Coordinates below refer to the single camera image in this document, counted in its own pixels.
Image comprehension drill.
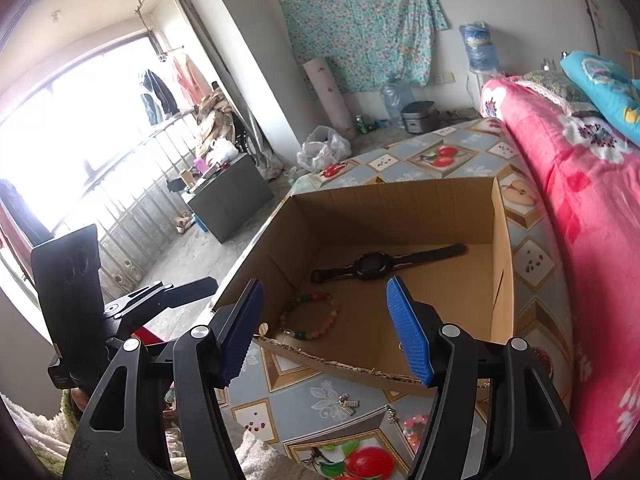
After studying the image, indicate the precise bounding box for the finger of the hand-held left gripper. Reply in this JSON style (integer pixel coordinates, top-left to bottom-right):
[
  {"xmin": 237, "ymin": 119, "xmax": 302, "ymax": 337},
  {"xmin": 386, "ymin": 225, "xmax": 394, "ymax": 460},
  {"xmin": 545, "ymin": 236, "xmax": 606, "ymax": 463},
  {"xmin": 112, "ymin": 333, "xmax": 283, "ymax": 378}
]
[{"xmin": 102, "ymin": 276, "xmax": 219, "ymax": 336}]

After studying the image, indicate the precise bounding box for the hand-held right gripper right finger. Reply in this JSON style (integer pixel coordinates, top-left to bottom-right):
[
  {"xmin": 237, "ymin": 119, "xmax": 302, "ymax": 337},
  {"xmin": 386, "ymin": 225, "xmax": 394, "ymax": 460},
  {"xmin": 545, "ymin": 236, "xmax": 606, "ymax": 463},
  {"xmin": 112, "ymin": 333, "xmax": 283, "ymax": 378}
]
[{"xmin": 385, "ymin": 276, "xmax": 586, "ymax": 480}]

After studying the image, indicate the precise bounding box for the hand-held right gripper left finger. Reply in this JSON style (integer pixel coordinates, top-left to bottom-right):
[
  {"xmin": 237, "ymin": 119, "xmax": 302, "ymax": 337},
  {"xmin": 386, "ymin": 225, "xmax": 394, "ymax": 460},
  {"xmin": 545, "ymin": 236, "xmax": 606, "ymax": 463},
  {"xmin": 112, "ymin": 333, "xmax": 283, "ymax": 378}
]
[{"xmin": 62, "ymin": 279, "xmax": 266, "ymax": 480}]

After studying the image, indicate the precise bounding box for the brown cardboard box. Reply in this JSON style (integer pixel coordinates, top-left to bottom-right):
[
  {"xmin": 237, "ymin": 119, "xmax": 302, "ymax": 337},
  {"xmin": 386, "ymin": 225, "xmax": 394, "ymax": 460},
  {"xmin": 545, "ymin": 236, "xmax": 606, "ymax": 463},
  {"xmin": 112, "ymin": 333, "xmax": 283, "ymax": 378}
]
[{"xmin": 210, "ymin": 176, "xmax": 516, "ymax": 398}]

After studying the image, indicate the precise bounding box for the multicolour bead bracelet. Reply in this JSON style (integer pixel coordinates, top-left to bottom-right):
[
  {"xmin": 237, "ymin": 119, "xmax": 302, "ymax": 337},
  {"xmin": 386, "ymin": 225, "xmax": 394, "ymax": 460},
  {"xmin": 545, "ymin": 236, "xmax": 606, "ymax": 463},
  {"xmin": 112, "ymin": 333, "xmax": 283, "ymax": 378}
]
[{"xmin": 279, "ymin": 291, "xmax": 341, "ymax": 341}]

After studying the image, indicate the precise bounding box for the pink bead bracelet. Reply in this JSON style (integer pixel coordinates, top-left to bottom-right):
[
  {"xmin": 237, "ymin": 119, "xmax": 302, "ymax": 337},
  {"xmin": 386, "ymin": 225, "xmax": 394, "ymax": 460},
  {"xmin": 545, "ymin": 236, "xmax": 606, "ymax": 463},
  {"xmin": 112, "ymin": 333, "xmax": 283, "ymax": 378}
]
[{"xmin": 401, "ymin": 414, "xmax": 431, "ymax": 453}]

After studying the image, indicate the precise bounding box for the black wrist watch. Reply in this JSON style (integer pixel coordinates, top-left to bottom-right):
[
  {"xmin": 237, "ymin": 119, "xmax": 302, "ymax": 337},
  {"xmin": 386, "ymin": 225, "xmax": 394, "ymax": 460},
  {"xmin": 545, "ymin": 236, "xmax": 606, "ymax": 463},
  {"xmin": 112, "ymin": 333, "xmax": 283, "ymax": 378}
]
[{"xmin": 310, "ymin": 242, "xmax": 468, "ymax": 283}]

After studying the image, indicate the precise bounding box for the metal balcony railing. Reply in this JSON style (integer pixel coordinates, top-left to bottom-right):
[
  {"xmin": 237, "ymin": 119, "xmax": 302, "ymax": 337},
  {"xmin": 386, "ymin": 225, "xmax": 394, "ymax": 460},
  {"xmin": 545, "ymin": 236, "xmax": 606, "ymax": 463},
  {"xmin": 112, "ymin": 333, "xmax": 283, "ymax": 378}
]
[{"xmin": 50, "ymin": 107, "xmax": 211, "ymax": 291}]

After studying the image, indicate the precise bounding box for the grey cabinet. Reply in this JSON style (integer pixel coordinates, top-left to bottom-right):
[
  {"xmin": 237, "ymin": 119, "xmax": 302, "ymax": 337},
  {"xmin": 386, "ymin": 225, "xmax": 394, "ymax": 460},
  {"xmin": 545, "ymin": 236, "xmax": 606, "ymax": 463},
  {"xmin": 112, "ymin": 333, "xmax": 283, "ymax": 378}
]
[{"xmin": 187, "ymin": 152, "xmax": 275, "ymax": 243}]

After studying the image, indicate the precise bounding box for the white fluffy garment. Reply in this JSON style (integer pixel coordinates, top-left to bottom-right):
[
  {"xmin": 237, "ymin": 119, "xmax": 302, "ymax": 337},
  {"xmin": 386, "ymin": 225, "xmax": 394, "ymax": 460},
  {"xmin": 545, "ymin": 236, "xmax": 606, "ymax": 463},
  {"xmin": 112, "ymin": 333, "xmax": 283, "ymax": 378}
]
[{"xmin": 0, "ymin": 392, "xmax": 281, "ymax": 480}]

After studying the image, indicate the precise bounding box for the small white bag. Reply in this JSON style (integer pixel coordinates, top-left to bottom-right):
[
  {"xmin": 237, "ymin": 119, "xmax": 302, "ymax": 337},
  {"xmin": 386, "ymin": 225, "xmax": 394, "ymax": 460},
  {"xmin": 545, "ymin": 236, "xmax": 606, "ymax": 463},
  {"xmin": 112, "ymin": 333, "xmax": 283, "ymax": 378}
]
[{"xmin": 210, "ymin": 139, "xmax": 240, "ymax": 166}]

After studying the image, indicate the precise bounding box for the pile of clothes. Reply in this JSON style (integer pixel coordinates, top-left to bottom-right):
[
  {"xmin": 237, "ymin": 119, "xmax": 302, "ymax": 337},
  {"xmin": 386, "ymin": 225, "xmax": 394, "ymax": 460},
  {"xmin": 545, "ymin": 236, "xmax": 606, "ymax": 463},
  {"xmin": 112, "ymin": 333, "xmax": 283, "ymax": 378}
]
[{"xmin": 195, "ymin": 82, "xmax": 241, "ymax": 161}]

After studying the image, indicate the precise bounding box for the white plastic bag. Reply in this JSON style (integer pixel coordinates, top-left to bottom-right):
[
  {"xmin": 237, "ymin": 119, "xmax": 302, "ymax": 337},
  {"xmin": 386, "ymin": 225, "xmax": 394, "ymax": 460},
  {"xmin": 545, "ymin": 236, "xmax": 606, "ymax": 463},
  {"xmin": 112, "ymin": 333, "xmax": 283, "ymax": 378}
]
[{"xmin": 297, "ymin": 126, "xmax": 352, "ymax": 172}]

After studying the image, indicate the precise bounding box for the dark hanging jacket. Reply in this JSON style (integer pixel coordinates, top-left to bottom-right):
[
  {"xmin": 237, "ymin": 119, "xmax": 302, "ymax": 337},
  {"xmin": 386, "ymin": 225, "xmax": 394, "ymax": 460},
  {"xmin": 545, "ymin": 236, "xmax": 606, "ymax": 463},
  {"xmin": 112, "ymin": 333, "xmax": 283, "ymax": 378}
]
[{"xmin": 139, "ymin": 69, "xmax": 178, "ymax": 126}]

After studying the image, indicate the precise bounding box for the pink hanging garment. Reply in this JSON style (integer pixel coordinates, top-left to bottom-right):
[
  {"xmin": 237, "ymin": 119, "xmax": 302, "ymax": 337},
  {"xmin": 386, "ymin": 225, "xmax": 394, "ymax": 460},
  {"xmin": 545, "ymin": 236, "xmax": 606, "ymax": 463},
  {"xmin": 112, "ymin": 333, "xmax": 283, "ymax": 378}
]
[{"xmin": 170, "ymin": 52, "xmax": 208, "ymax": 108}]

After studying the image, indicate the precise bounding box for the pink floral quilt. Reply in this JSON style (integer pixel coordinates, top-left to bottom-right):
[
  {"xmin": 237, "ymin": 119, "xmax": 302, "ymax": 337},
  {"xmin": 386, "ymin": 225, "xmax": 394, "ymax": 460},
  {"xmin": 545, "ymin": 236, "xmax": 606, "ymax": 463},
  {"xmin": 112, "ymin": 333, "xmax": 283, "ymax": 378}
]
[{"xmin": 480, "ymin": 75, "xmax": 640, "ymax": 480}]

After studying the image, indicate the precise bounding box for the grey rice cooker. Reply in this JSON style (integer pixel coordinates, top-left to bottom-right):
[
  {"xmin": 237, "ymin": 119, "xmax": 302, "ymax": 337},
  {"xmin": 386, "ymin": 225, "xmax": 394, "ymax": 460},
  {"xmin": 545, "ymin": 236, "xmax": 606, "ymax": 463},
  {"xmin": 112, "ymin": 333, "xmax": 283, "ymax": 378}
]
[{"xmin": 401, "ymin": 101, "xmax": 441, "ymax": 135}]

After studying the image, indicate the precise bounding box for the clear water jug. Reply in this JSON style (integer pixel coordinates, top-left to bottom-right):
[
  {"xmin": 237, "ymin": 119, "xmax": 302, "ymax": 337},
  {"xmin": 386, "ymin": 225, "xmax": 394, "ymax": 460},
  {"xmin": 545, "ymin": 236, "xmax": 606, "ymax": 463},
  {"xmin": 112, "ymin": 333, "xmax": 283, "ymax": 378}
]
[{"xmin": 382, "ymin": 80, "xmax": 416, "ymax": 126}]

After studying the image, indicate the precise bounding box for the pink rolled mat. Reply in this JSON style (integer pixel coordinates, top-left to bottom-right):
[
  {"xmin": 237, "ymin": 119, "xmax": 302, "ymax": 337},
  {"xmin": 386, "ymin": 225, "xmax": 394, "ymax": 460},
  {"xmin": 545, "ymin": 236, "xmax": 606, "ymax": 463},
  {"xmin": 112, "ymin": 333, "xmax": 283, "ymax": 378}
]
[{"xmin": 301, "ymin": 57, "xmax": 357, "ymax": 140}]

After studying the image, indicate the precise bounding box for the grey lace pillow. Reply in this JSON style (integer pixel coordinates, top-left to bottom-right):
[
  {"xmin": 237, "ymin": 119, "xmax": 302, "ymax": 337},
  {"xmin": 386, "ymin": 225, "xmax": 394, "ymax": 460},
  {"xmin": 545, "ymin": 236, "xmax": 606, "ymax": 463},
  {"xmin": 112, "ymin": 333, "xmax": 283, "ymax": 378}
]
[{"xmin": 520, "ymin": 70, "xmax": 601, "ymax": 116}]

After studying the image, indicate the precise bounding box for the blue water dispenser bottle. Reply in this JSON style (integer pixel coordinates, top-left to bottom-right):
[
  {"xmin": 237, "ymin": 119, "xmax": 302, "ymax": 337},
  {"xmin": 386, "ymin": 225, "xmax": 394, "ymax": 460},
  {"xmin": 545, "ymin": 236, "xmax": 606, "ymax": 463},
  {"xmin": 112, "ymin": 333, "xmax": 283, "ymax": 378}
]
[{"xmin": 459, "ymin": 21, "xmax": 501, "ymax": 72}]

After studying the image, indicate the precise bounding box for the blue floral pillow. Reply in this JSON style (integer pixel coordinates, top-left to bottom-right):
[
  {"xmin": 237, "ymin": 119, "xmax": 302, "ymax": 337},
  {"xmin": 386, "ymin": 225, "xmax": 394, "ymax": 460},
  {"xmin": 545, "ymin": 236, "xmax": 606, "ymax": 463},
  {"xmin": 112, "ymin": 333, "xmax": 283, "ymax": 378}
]
[{"xmin": 560, "ymin": 51, "xmax": 640, "ymax": 146}]

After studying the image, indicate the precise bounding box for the teal floral wall cloth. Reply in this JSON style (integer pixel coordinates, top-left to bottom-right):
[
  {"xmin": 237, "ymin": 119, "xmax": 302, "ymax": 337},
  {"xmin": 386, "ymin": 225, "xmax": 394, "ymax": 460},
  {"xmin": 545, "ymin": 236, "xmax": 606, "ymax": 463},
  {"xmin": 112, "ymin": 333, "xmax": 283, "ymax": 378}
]
[{"xmin": 279, "ymin": 0, "xmax": 448, "ymax": 93}]

